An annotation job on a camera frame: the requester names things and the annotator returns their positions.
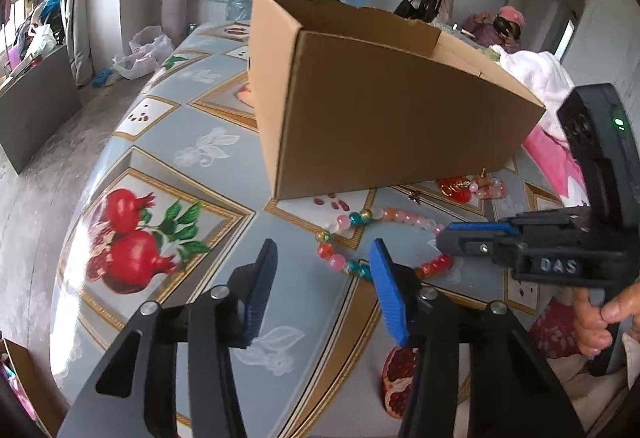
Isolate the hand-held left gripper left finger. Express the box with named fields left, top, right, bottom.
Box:
left=57, top=238, right=278, bottom=438

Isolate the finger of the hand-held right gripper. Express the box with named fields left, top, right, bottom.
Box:
left=435, top=233, right=521, bottom=266
left=445, top=221, right=521, bottom=236

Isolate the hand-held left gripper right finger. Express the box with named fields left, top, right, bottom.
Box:
left=369, top=238, right=586, bottom=438

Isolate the multicoloured bead necklace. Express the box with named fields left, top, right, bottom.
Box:
left=315, top=207, right=453, bottom=281

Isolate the large brown cardboard box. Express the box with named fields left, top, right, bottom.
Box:
left=247, top=0, right=547, bottom=203

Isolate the person's right hand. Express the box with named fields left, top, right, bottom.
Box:
left=572, top=285, right=640, bottom=359

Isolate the pink printed blanket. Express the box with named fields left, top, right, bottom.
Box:
left=520, top=125, right=593, bottom=361

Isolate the fruit print tablecloth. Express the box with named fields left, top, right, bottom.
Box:
left=50, top=20, right=596, bottom=438

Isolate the white blanket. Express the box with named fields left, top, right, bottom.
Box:
left=492, top=45, right=576, bottom=149

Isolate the white door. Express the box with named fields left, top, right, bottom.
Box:
left=580, top=0, right=640, bottom=119

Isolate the person's beige clothing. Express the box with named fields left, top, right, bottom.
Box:
left=545, top=355, right=633, bottom=424

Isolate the small cardboard box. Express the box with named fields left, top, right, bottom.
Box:
left=0, top=338, right=68, bottom=436

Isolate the white plastic bag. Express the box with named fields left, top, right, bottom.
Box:
left=112, top=25, right=176, bottom=79

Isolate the blue plastic bag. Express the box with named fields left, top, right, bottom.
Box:
left=91, top=69, right=121, bottom=88

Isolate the clear water bottle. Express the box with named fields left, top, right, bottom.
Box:
left=225, top=0, right=253, bottom=21

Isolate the grey board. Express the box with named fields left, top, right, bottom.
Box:
left=0, top=45, right=83, bottom=176

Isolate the grey curtain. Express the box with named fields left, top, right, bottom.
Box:
left=65, top=0, right=126, bottom=86

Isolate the pile of clothes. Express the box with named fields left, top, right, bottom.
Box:
left=0, top=0, right=68, bottom=78

